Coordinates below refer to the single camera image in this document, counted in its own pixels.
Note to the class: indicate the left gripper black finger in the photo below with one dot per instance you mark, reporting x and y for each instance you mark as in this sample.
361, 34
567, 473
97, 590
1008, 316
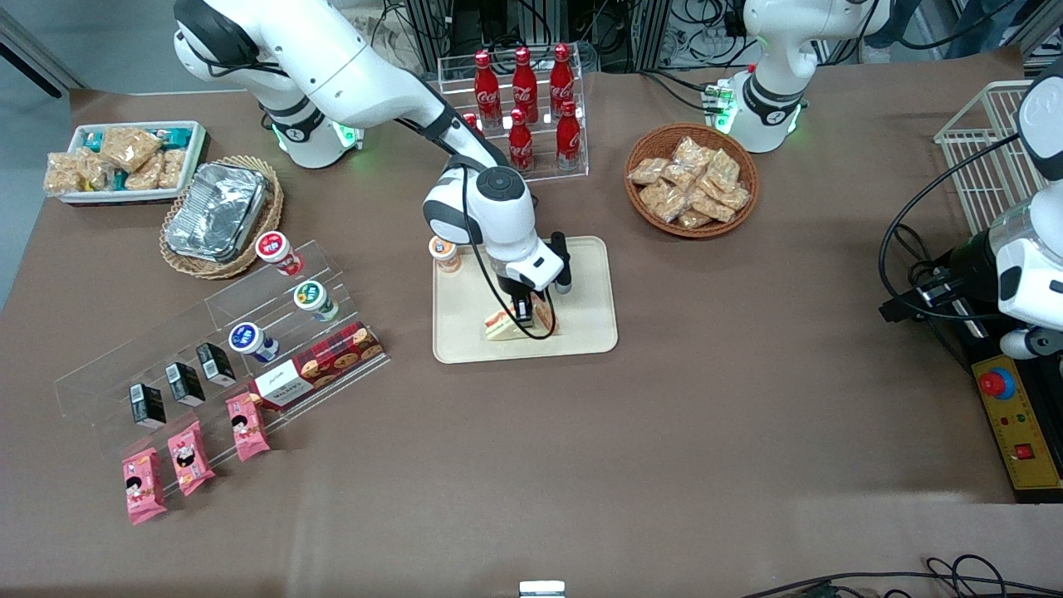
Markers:
938, 299
973, 259

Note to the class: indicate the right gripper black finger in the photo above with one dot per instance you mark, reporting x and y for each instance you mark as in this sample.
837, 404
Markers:
522, 309
507, 292

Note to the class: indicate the triangle sandwich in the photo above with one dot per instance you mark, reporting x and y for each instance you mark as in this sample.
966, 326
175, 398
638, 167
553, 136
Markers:
501, 326

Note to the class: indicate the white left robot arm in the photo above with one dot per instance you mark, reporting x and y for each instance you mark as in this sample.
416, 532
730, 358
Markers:
772, 50

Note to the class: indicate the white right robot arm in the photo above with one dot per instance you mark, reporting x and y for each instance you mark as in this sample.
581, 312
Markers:
349, 66

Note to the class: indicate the beige plastic tray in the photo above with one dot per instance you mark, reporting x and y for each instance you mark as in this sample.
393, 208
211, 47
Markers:
581, 332

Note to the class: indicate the orange lid yogurt bottle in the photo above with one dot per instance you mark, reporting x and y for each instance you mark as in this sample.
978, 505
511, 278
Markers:
444, 253

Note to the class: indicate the clear acrylic bottle rack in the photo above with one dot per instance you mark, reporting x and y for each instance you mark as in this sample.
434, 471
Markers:
544, 170

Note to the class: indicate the red cola bottle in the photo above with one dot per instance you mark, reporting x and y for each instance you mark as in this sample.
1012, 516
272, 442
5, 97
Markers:
569, 141
487, 91
521, 149
562, 81
472, 121
525, 87

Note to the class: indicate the rice cracker pack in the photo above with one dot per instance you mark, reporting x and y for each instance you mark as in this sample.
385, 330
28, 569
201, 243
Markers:
664, 202
63, 173
173, 168
648, 171
96, 173
694, 219
722, 169
689, 152
712, 206
130, 147
144, 174

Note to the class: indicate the yellow emergency stop box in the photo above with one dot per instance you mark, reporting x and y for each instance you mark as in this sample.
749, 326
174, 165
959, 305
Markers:
1017, 432

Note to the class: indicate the round wicker bowl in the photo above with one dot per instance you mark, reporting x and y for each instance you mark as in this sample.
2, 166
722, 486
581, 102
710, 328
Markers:
644, 141

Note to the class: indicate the clear acrylic step shelf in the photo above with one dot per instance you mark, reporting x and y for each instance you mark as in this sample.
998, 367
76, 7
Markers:
332, 274

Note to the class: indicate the green lid yogurt bottle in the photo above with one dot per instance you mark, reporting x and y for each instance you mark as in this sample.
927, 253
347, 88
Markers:
311, 296

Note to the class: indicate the red plaid cookie box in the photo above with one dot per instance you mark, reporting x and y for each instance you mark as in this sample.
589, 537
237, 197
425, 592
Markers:
324, 365

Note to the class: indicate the red lid yogurt bottle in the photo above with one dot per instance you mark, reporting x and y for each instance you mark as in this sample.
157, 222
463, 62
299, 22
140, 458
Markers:
274, 247

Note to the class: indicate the flat wicker basket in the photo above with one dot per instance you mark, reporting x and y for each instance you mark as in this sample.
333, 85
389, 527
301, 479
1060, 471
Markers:
270, 212

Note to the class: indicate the blue lid yogurt bottle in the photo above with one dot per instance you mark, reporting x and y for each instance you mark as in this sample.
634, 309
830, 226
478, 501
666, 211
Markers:
247, 338

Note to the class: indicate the beige crumpled cloth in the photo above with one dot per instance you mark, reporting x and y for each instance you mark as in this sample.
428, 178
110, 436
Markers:
390, 33

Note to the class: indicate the pink snack packet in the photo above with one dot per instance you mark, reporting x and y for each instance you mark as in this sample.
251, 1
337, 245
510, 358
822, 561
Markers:
191, 458
247, 427
143, 486

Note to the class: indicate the small black carton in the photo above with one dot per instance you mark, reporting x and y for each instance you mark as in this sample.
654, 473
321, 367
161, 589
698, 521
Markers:
147, 405
186, 384
217, 365

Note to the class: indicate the silver foil container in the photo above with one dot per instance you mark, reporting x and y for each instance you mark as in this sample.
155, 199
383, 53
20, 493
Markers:
216, 212

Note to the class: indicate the white plastic bin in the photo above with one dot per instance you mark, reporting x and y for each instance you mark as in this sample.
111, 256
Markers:
198, 145

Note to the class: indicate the teal snack packet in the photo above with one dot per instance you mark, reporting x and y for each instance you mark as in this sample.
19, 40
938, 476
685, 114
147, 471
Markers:
93, 141
176, 135

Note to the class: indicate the grey metal bar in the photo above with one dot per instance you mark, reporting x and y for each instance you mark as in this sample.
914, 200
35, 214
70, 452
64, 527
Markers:
41, 54

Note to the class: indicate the aluminium frame rack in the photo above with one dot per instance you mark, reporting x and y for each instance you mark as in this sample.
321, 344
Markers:
432, 25

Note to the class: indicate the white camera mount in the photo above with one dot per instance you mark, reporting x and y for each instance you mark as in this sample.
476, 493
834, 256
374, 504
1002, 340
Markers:
541, 590

